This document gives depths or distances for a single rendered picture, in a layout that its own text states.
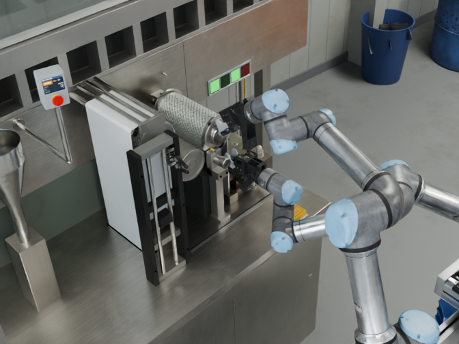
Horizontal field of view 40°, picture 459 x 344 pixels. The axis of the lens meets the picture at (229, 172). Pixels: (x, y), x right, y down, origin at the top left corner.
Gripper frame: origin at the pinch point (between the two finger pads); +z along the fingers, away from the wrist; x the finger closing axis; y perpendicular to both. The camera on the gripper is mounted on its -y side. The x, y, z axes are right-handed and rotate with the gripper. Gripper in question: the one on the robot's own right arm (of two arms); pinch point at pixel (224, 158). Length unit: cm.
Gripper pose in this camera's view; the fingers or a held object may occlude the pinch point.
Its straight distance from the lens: 238.7
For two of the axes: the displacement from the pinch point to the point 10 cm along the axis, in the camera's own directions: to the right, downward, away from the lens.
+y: -0.3, -7.9, -6.1
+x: -7.1, 4.5, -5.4
